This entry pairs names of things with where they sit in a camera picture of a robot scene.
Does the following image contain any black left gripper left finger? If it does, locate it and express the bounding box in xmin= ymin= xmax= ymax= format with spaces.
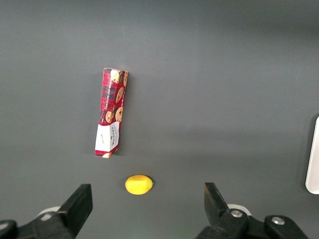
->
xmin=0 ymin=183 xmax=94 ymax=239

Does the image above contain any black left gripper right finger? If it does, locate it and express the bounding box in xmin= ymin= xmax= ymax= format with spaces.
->
xmin=195 ymin=182 xmax=310 ymax=239

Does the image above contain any pale pink plastic tray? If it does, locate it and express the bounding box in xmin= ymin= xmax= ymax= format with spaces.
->
xmin=305 ymin=115 xmax=319 ymax=195

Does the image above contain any yellow lemon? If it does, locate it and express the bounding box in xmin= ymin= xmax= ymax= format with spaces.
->
xmin=125 ymin=174 xmax=155 ymax=196

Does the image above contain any red tartan cookie box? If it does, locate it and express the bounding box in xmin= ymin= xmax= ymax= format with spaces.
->
xmin=94 ymin=67 xmax=129 ymax=159

